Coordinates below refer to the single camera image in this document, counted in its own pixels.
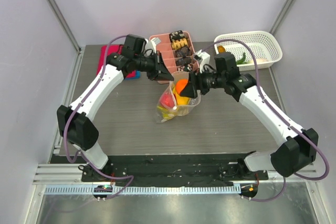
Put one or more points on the white slotted cable duct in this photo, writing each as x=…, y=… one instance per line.
x=95, y=189

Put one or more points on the clear polka dot zip bag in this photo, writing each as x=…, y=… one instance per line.
x=181, y=110

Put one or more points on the yellow patterned sock roll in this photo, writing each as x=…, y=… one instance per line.
x=178, y=44

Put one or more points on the red apple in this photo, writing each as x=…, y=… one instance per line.
x=167, y=101

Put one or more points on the yellow bell pepper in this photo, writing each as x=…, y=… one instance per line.
x=181, y=100

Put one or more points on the white radish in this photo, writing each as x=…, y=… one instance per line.
x=258, y=61

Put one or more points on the dark floral sock roll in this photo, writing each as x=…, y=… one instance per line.
x=183, y=61

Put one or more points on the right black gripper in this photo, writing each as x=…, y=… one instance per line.
x=197, y=84

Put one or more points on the black white dotted sock roll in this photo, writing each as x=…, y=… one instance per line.
x=185, y=68

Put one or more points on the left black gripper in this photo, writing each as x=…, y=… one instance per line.
x=160, y=72

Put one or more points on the dark brown sock roll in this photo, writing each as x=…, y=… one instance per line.
x=183, y=52

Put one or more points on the black patterned sock roll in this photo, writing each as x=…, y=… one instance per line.
x=176, y=35

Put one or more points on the yellow banana bunch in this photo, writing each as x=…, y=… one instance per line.
x=164, y=114

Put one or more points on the orange fruit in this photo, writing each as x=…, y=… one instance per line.
x=180, y=85

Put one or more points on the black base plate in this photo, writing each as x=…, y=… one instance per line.
x=189, y=170

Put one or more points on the brown kiwi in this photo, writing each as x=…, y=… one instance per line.
x=221, y=49

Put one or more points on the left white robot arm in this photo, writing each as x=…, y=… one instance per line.
x=75, y=121

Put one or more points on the pink divided organizer tray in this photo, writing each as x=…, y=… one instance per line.
x=168, y=54

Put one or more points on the blue folded cloth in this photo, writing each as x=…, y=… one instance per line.
x=133, y=75

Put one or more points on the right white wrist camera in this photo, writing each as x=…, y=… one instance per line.
x=202, y=58

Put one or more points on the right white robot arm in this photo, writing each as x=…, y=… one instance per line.
x=295, y=149

